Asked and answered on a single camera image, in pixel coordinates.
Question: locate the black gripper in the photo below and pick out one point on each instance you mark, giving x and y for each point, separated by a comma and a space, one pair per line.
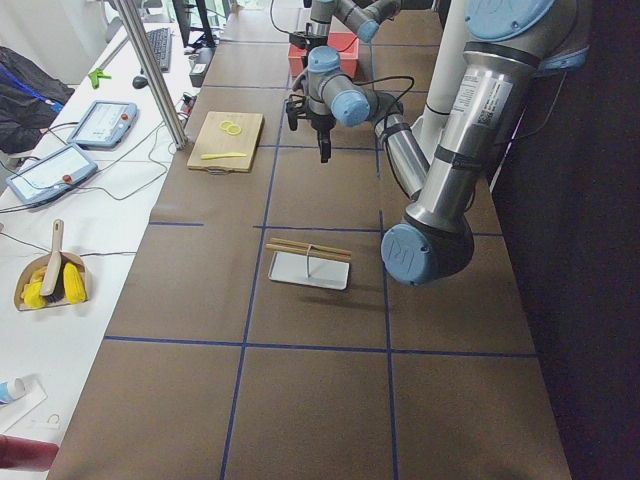
321, 122
306, 41

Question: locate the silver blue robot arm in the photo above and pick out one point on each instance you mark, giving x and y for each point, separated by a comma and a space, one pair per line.
364, 22
489, 53

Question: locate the pink plastic bin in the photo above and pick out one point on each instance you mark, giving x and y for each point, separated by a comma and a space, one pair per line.
345, 43

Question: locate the yellow plastic knife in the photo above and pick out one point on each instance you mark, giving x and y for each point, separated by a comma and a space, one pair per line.
214, 156

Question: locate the black remote box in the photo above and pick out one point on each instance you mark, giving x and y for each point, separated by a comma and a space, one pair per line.
200, 63

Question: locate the bamboo cutting board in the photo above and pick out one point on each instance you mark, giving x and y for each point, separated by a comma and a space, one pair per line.
213, 139

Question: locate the black keyboard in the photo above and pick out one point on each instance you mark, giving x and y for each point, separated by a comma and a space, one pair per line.
160, 41

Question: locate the grey computer mouse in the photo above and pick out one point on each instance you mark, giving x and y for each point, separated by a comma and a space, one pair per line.
139, 82

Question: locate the green plastic clip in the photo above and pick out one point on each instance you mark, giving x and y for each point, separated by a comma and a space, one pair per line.
96, 76

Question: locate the far teach pendant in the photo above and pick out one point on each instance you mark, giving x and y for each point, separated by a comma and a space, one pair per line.
104, 125

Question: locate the teach pendant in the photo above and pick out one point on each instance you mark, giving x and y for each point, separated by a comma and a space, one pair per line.
104, 125
53, 176

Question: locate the near teach pendant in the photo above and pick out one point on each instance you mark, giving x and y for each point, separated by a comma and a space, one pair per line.
53, 176

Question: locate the black jacket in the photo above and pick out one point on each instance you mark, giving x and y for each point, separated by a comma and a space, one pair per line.
30, 101

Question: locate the yellow corn toy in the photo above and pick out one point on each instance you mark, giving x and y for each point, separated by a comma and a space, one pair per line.
73, 284

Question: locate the wooden dustpan with brush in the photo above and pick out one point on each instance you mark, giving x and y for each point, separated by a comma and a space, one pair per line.
41, 283

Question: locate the white tube bottle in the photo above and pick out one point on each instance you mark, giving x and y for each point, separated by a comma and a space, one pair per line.
11, 391

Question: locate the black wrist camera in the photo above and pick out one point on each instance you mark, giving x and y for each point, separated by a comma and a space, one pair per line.
296, 110

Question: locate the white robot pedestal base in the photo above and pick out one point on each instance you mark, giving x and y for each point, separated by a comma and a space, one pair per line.
448, 72

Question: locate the aluminium frame post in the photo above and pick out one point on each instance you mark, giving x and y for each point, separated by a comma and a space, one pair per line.
138, 38

